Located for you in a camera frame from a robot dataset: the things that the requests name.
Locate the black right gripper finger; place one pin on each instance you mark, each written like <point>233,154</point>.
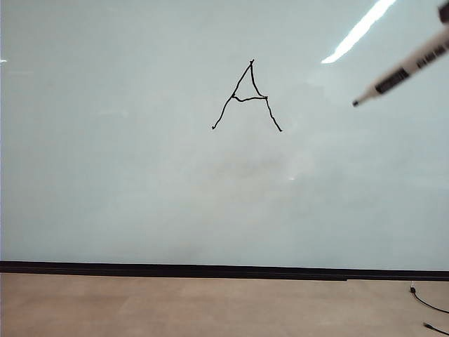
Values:
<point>445,12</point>

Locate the white black whiteboard marker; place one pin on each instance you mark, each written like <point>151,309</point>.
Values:
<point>403,74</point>

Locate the large white whiteboard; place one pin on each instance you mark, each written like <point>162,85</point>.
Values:
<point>105,158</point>

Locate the black whiteboard pen tray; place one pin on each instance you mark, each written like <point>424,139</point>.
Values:
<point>175,277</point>

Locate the black marker ink strokes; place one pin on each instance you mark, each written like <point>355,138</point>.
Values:
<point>251,65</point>

